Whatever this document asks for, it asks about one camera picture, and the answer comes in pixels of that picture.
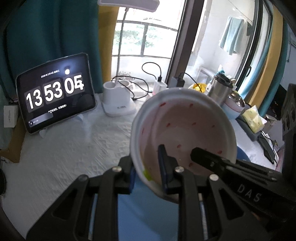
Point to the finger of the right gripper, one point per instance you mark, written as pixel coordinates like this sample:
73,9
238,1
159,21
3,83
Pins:
231,164

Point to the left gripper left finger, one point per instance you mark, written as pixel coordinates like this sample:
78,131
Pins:
88,205

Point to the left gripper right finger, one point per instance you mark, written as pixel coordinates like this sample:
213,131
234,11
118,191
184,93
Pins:
208,209

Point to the large dark blue bowl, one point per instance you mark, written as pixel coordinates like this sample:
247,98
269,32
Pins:
241,155

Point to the pink strawberry bowl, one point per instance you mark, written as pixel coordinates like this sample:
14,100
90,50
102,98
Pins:
181,120

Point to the stacked pastel bowls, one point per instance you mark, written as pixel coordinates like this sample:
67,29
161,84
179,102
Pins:
234,105

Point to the yellow tissue pack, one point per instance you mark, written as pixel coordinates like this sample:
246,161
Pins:
254,120

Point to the yellow curtain right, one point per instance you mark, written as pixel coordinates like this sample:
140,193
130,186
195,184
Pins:
271,62

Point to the yellow curtain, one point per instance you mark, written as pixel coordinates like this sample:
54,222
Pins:
271,62
107,18

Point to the stainless steel tumbler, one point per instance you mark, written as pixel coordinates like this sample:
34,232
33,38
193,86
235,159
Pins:
219,88

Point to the yellow plastic bag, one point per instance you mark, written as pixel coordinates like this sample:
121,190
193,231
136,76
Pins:
200,87

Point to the cardboard box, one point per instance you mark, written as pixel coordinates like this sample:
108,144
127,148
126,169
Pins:
13,152

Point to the black charger adapter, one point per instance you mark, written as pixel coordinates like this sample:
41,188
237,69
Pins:
176,82

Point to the white desk lamp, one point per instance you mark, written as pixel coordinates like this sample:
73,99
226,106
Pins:
116,98

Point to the white charger adapter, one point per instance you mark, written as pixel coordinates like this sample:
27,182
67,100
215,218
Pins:
159,86

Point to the tablet showing clock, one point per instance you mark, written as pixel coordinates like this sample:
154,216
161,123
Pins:
55,91

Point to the white small box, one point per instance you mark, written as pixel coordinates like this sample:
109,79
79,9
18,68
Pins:
10,116

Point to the hanging light blue towel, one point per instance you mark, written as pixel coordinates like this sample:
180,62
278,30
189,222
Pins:
232,35

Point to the teal curtain left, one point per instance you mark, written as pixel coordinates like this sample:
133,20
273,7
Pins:
34,32

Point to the yellow curtain left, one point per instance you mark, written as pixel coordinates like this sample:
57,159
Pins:
107,18

